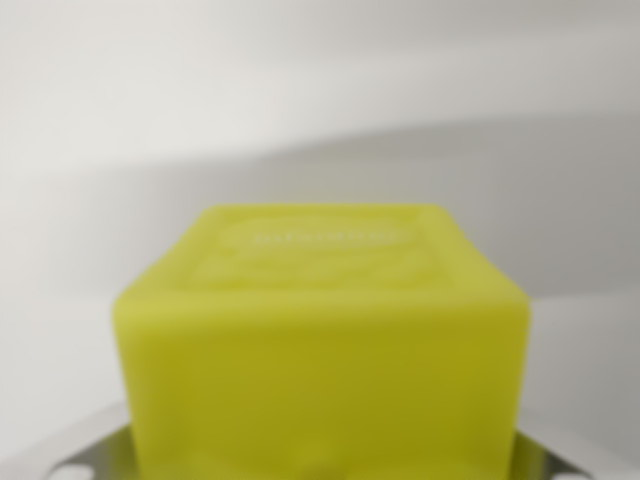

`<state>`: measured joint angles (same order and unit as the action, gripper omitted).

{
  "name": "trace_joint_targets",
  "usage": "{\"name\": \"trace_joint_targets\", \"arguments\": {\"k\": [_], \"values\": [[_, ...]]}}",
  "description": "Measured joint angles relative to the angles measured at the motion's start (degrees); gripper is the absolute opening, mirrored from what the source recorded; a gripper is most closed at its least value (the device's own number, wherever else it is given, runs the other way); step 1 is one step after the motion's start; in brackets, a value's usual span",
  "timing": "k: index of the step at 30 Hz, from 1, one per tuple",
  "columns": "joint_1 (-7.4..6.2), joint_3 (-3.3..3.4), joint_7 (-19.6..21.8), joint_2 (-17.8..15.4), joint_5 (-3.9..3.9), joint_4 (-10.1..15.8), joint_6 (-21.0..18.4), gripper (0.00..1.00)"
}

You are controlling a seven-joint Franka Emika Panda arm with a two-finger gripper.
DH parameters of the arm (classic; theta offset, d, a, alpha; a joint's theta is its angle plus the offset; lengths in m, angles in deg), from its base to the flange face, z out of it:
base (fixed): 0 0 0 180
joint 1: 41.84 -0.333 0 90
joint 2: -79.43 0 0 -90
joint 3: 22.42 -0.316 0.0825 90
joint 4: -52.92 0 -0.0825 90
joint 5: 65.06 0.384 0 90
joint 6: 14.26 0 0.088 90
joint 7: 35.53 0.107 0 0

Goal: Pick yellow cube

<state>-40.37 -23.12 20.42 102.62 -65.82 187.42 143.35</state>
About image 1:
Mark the black silver gripper left finger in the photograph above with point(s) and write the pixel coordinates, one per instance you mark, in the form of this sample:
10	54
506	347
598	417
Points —
85	457

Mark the black silver gripper right finger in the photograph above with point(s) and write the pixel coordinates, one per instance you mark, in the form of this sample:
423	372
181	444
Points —
560	457

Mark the yellow cube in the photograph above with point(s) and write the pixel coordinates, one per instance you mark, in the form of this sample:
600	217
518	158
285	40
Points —
320	360

